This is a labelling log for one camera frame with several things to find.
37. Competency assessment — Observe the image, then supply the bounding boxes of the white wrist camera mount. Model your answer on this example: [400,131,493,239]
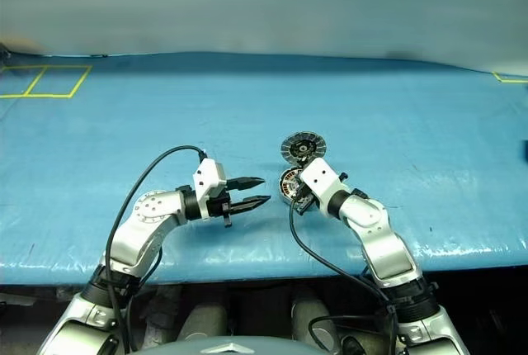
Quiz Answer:
[192,158,228,221]
[299,157,348,216]

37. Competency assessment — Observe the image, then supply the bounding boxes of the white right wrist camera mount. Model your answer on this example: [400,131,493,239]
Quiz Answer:
[299,157,348,216]

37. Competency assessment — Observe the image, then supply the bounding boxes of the blue table cover sheet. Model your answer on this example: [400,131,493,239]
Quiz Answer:
[0,50,528,286]

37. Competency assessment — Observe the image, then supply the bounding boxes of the grey-blue robot torso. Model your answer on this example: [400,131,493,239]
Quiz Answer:
[154,334,332,355]

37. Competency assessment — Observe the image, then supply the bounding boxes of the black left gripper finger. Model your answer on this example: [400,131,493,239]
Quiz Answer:
[224,176,266,192]
[229,195,272,213]

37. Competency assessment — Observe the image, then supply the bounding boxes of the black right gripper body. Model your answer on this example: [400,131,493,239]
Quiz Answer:
[293,182,322,216]

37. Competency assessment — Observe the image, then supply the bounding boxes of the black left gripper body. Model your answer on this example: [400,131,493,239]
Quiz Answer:
[205,185,234,229]

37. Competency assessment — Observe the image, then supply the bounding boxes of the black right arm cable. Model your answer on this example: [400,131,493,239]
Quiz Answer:
[288,196,400,355]

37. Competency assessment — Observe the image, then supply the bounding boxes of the grey rounded shape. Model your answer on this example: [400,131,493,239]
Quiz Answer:
[178,302,229,343]
[290,294,342,353]

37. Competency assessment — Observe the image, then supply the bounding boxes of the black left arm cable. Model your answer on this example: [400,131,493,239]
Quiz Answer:
[104,145,208,355]

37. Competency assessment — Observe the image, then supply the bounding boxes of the silver motor stator copper windings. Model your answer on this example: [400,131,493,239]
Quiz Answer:
[280,168,307,204]

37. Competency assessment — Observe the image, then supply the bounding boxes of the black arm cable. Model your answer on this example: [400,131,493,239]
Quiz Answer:
[104,145,208,355]
[288,196,400,355]

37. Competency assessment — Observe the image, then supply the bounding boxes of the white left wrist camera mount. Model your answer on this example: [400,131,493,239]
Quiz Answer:
[192,158,228,221]

